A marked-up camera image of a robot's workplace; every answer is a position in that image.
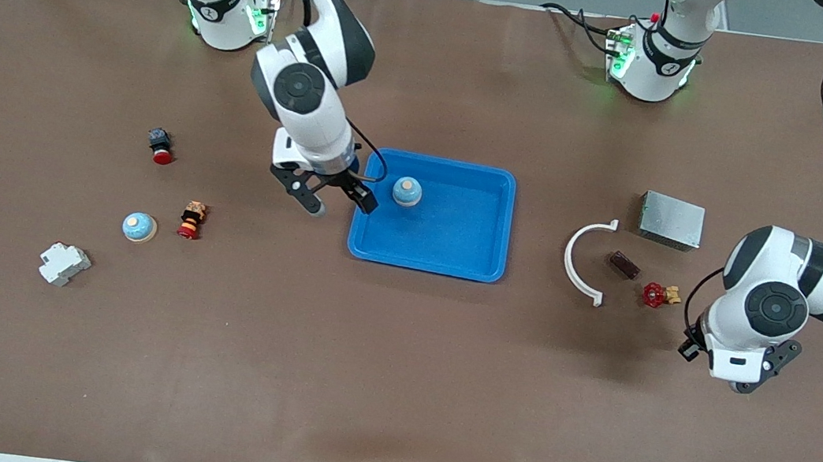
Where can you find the red and yellow push button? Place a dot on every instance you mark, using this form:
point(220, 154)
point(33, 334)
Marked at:
point(191, 220)

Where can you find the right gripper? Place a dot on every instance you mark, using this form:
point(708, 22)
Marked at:
point(340, 178)

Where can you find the light blue call bell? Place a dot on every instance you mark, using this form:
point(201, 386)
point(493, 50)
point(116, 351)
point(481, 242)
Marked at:
point(136, 226)
point(407, 192)

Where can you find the white curved pipe clamp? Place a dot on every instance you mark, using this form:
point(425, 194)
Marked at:
point(568, 257)

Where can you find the white circuit breaker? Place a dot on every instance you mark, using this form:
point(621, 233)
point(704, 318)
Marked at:
point(63, 265)

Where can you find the brown cylindrical capacitor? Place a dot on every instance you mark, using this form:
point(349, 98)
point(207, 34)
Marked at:
point(625, 265)

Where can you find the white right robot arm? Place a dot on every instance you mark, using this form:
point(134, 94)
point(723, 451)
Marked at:
point(318, 123)

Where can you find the grey metal box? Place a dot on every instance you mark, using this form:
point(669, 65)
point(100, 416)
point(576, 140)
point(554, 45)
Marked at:
point(671, 220)

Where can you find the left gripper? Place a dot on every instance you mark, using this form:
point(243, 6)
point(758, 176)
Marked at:
point(689, 345)

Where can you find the red button with black base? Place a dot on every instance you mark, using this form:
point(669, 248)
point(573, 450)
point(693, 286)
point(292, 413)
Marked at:
point(161, 149)

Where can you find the blue plastic tray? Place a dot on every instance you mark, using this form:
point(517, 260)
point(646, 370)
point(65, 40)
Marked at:
point(449, 244)

